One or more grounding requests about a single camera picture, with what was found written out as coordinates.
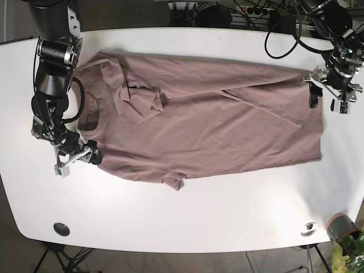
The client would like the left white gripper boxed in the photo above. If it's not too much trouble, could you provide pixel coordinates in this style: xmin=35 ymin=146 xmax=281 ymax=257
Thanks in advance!
xmin=303 ymin=68 xmax=363 ymax=114

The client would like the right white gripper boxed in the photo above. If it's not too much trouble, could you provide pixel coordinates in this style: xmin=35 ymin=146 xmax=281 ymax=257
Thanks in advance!
xmin=54 ymin=140 xmax=102 ymax=177

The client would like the dusty pink T-shirt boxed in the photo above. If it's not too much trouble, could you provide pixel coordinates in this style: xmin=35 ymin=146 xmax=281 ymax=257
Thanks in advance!
xmin=75 ymin=53 xmax=323 ymax=190

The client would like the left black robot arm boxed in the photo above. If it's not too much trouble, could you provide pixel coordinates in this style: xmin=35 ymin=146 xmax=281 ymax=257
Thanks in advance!
xmin=264 ymin=1 xmax=363 ymax=114

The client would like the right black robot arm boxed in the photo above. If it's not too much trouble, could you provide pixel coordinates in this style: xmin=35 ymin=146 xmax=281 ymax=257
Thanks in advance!
xmin=27 ymin=1 xmax=102 ymax=177

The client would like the black table grommet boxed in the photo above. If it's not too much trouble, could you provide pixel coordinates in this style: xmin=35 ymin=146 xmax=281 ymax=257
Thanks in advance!
xmin=53 ymin=222 xmax=70 ymax=237

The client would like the white power strip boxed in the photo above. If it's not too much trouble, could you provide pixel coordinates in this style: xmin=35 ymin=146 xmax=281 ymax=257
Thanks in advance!
xmin=236 ymin=6 xmax=274 ymax=17

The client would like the grey plant pot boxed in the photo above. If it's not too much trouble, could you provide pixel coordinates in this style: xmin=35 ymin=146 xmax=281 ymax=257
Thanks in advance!
xmin=325 ymin=213 xmax=361 ymax=243

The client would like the silver table grommet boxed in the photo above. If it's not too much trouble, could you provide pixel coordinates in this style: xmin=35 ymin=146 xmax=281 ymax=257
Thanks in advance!
xmin=300 ymin=222 xmax=317 ymax=237

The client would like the green potted plant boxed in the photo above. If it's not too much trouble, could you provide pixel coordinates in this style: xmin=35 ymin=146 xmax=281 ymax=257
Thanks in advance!
xmin=331 ymin=230 xmax=363 ymax=273

